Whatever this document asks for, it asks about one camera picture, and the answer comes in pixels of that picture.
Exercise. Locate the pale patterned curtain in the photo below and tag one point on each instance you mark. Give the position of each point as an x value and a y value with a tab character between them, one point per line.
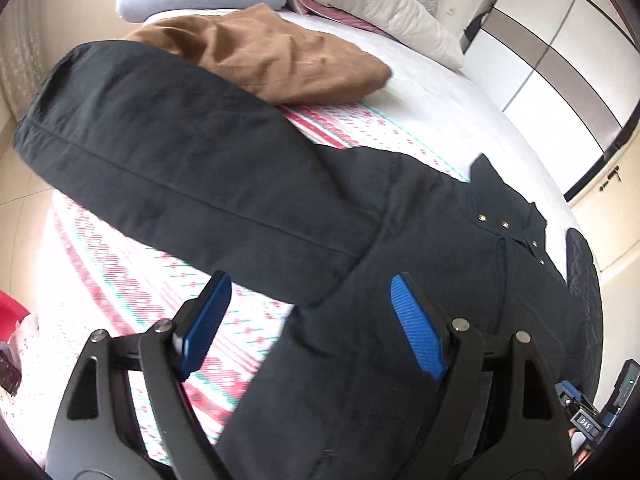
20	50

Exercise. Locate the white and grey wardrobe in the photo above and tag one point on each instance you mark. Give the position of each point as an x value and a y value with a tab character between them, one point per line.
550	70

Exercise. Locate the black hanging bag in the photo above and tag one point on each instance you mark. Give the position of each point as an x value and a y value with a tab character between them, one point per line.
475	30

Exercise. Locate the red plastic object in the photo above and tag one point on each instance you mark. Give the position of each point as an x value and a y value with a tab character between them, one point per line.
10	310

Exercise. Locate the brown garment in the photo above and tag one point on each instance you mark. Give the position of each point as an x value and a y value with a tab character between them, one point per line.
260	55

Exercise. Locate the cream door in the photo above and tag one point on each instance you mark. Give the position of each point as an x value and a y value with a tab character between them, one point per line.
620	220

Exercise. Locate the white bed mattress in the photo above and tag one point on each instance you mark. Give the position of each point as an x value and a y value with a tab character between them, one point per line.
475	120

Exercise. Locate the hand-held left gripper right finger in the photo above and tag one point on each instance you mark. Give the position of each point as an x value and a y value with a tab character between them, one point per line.
417	330

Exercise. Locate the dark patterned box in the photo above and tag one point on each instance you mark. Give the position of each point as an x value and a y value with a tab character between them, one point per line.
7	367

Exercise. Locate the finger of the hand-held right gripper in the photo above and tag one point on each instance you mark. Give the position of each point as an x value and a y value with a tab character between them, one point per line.
567	390

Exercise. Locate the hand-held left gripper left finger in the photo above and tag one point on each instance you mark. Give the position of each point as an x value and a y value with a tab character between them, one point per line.
207	320

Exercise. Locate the patterned knit-print blanket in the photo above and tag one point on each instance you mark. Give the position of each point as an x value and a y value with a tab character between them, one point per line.
125	270

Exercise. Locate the black quilted jacket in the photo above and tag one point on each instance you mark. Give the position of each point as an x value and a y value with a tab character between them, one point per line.
200	160

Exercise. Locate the beige pillow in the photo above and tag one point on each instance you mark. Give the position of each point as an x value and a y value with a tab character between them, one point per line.
390	10

